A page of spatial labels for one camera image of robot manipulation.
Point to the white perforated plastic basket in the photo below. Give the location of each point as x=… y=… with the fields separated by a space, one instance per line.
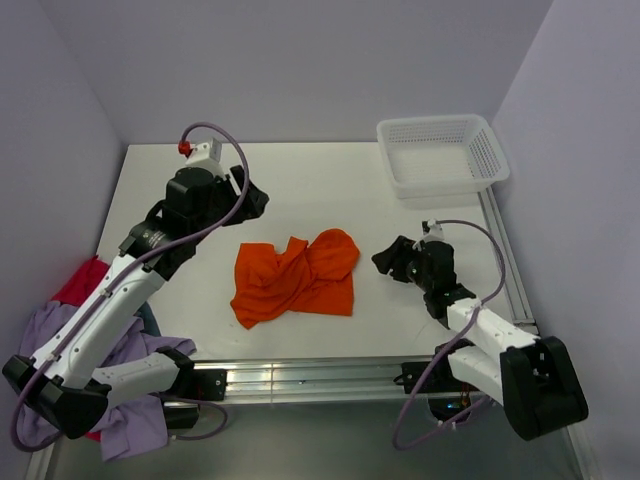
x=440 y=155

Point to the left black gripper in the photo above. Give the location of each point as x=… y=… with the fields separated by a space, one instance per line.
x=254 y=201

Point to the orange t shirt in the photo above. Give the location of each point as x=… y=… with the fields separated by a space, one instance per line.
x=307 y=277

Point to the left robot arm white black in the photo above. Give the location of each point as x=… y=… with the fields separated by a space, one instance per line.
x=64 y=381

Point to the aluminium front rail frame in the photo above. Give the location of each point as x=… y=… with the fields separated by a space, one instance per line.
x=329 y=419

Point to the red t shirt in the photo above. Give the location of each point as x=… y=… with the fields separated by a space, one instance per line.
x=82 y=283

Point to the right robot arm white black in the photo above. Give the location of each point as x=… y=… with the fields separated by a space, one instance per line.
x=531 y=377

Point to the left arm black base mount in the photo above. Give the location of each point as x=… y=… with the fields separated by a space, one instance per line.
x=191 y=413

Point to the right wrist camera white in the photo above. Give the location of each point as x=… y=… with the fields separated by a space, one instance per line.
x=432 y=231

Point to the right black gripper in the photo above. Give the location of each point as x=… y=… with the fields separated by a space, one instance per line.
x=394 y=256

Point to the teal blue t shirt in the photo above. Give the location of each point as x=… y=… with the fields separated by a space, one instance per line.
x=150 y=325

